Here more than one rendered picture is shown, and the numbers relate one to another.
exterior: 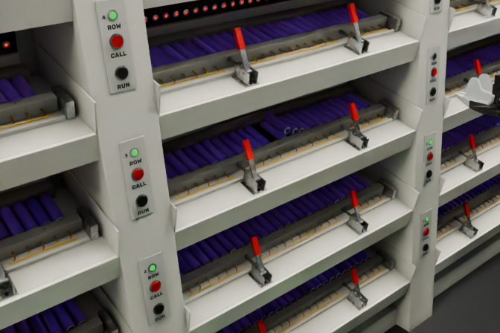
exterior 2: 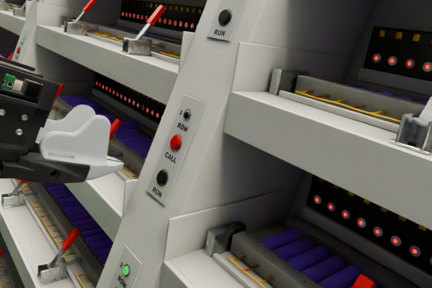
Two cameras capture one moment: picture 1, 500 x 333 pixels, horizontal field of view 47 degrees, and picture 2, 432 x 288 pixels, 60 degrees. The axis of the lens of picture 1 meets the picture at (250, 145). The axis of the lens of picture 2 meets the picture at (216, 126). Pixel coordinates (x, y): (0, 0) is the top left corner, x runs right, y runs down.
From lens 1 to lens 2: 144 cm
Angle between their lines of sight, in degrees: 82
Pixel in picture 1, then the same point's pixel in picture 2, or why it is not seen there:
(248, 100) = (58, 42)
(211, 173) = (58, 104)
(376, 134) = (112, 183)
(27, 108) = not seen: hidden behind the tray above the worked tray
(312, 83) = (85, 55)
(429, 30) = (197, 66)
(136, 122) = (31, 22)
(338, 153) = not seen: hidden behind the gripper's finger
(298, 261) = (20, 225)
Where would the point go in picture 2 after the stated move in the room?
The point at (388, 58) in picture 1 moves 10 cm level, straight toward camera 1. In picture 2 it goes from (141, 74) to (78, 50)
